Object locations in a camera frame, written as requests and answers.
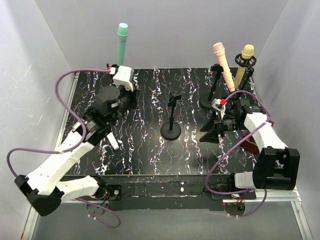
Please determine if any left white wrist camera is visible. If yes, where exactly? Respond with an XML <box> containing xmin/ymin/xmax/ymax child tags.
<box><xmin>112</xmin><ymin>65</ymin><xmax>135</xmax><ymax>92</ymax></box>

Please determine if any black round-base mic stand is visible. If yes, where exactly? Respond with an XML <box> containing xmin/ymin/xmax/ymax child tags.
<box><xmin>199</xmin><ymin>63</ymin><xmax>224</xmax><ymax>110</ymax></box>

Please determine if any white microphone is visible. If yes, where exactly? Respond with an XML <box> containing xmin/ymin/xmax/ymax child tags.
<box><xmin>106</xmin><ymin>132</ymin><xmax>119</xmax><ymax>150</ymax></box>

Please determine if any purple cable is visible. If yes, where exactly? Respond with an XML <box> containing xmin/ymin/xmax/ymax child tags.
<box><xmin>6</xmin><ymin>67</ymin><xmax>122</xmax><ymax>229</ymax></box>
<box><xmin>205</xmin><ymin>89</ymin><xmax>272</xmax><ymax>218</ymax></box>

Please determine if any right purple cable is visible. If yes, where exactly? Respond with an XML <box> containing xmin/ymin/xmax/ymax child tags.
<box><xmin>205</xmin><ymin>89</ymin><xmax>272</xmax><ymax>218</ymax></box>

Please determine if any yellow microphone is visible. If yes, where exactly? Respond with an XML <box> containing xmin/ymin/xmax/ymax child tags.
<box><xmin>234</xmin><ymin>44</ymin><xmax>257</xmax><ymax>89</ymax></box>

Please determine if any pink microphone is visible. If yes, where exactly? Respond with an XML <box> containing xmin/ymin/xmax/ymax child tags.
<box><xmin>212</xmin><ymin>42</ymin><xmax>235</xmax><ymax>92</ymax></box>

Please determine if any green microphone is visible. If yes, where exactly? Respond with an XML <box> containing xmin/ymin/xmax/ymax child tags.
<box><xmin>116</xmin><ymin>22</ymin><xmax>129</xmax><ymax>66</ymax></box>

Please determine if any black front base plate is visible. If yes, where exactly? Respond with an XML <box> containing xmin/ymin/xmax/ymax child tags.
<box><xmin>94</xmin><ymin>173</ymin><xmax>253</xmax><ymax>211</ymax></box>

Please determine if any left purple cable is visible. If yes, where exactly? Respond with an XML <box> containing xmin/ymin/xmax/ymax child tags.
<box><xmin>6</xmin><ymin>67</ymin><xmax>122</xmax><ymax>229</ymax></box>

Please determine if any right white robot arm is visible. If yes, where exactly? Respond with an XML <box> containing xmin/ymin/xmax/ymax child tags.
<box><xmin>200</xmin><ymin>98</ymin><xmax>300</xmax><ymax>191</ymax></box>

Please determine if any brown box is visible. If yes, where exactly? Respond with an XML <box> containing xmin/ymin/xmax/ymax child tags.
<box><xmin>240</xmin><ymin>118</ymin><xmax>277</xmax><ymax>154</ymax></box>

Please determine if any small black tripod stand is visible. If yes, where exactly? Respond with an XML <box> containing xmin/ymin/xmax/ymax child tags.
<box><xmin>106</xmin><ymin>63</ymin><xmax>119</xmax><ymax>72</ymax></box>

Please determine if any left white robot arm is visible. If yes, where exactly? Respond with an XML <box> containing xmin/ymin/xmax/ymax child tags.
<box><xmin>14</xmin><ymin>85</ymin><xmax>140</xmax><ymax>217</ymax></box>

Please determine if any black tripod shock-mount stand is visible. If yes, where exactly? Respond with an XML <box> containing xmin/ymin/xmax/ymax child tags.
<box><xmin>240</xmin><ymin>66</ymin><xmax>254</xmax><ymax>90</ymax></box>

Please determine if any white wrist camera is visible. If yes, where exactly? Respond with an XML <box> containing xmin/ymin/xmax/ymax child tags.
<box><xmin>112</xmin><ymin>65</ymin><xmax>135</xmax><ymax>92</ymax></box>
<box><xmin>211</xmin><ymin>98</ymin><xmax>227</xmax><ymax>119</ymax></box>

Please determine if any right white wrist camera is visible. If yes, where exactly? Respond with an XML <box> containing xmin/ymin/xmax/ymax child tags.
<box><xmin>211</xmin><ymin>98</ymin><xmax>227</xmax><ymax>119</ymax></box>

